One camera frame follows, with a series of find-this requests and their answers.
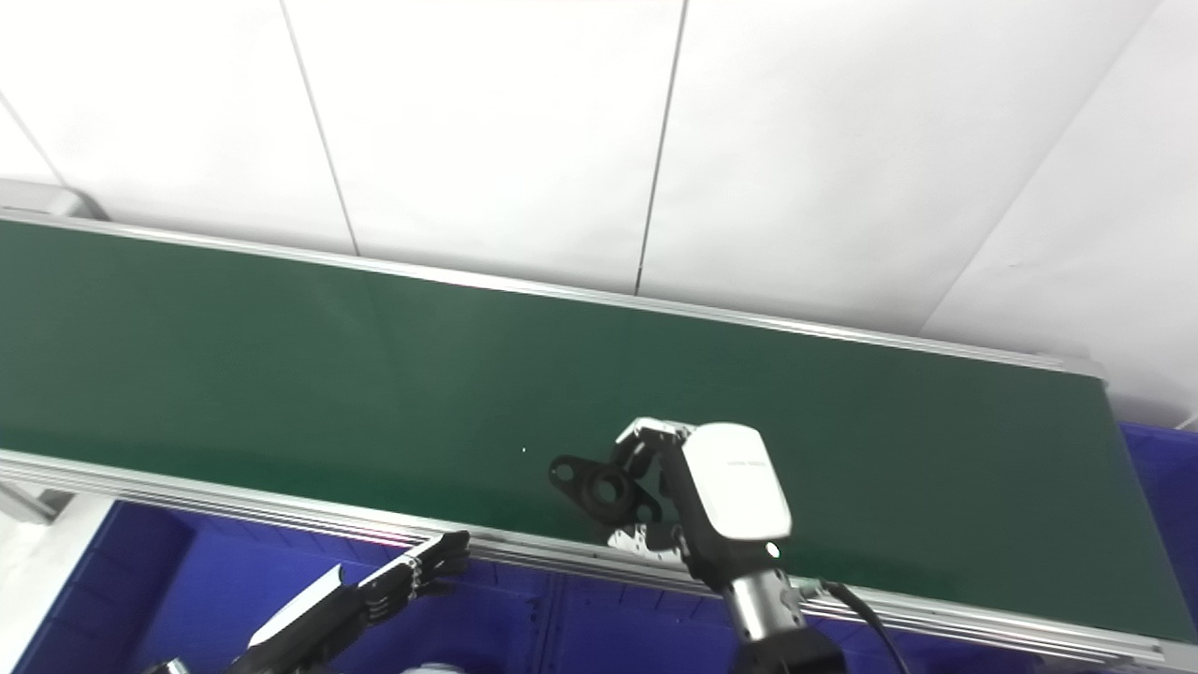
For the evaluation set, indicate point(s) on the blue plastic bin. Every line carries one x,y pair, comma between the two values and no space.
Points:
636,627
140,580
1170,459

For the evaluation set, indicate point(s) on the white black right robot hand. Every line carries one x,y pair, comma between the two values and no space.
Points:
735,496

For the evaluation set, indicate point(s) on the white block part with hole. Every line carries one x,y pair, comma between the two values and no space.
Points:
435,668

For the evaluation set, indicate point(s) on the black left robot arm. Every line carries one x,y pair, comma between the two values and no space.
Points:
168,668

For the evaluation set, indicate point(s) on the grey conveyor support bracket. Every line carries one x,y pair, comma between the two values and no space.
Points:
23,504

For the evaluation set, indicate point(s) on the green conveyor belt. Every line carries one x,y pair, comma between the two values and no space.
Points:
234,510
281,356

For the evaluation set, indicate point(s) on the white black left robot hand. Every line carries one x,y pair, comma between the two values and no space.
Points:
309,627

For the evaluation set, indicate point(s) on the black flanged part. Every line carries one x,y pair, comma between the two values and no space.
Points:
585,482

